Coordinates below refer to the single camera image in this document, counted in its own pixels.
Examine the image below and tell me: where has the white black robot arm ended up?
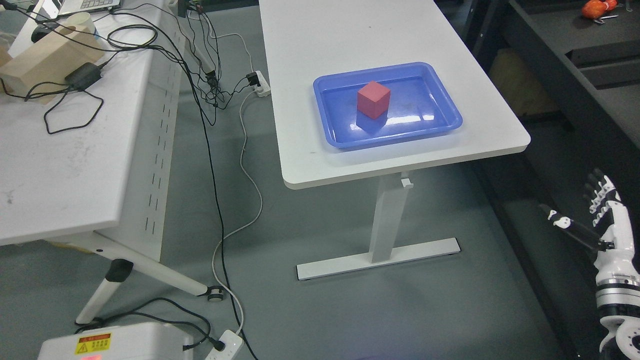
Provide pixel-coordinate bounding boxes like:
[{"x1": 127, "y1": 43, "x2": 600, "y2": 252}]
[{"x1": 539, "y1": 168, "x2": 640, "y2": 360}]

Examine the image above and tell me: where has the white folding table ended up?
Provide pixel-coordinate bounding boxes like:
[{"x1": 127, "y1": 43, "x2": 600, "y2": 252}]
[{"x1": 0, "y1": 0, "x2": 226, "y2": 326}]

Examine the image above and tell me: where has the white box device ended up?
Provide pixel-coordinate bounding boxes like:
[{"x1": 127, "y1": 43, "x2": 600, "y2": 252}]
[{"x1": 38, "y1": 322, "x2": 194, "y2": 360}]

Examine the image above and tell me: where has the white robotic hand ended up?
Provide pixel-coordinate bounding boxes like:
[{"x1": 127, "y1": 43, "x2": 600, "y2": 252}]
[{"x1": 538, "y1": 168, "x2": 639, "y2": 283}]

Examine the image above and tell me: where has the paper cup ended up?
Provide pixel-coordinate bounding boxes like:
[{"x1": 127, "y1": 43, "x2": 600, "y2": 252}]
[{"x1": 63, "y1": 12, "x2": 98, "y2": 37}]

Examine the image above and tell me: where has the orange handled tool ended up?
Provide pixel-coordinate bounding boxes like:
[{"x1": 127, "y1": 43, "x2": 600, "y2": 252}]
[{"x1": 581, "y1": 0, "x2": 618, "y2": 20}]

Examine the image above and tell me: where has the white power cable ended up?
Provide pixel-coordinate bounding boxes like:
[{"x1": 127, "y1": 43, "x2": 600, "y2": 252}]
[{"x1": 211, "y1": 32, "x2": 266, "y2": 336}]

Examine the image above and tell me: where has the blue plastic tray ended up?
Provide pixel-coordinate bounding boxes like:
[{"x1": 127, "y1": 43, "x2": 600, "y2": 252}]
[{"x1": 313, "y1": 62, "x2": 463, "y2": 150}]

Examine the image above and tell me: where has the cardboard box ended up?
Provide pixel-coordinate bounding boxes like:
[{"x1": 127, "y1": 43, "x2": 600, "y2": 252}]
[{"x1": 0, "y1": 25, "x2": 105, "y2": 104}]

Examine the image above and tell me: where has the white standing desk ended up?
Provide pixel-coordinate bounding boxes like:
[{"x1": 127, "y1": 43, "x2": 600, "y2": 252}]
[{"x1": 259, "y1": 0, "x2": 531, "y2": 281}]

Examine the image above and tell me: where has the pink foam cube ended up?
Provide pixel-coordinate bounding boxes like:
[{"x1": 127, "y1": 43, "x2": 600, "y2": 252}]
[{"x1": 356, "y1": 80, "x2": 391, "y2": 120}]

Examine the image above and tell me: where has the white power strip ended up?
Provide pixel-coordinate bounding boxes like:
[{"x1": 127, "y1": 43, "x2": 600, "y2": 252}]
[{"x1": 205, "y1": 329, "x2": 245, "y2": 360}]

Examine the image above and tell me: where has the long black cable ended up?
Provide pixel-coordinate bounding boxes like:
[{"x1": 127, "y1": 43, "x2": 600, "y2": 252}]
[{"x1": 107, "y1": 0, "x2": 261, "y2": 360}]

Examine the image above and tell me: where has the black power adapter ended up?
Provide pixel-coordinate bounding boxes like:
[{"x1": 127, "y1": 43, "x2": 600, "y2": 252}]
[{"x1": 64, "y1": 63, "x2": 103, "y2": 91}]

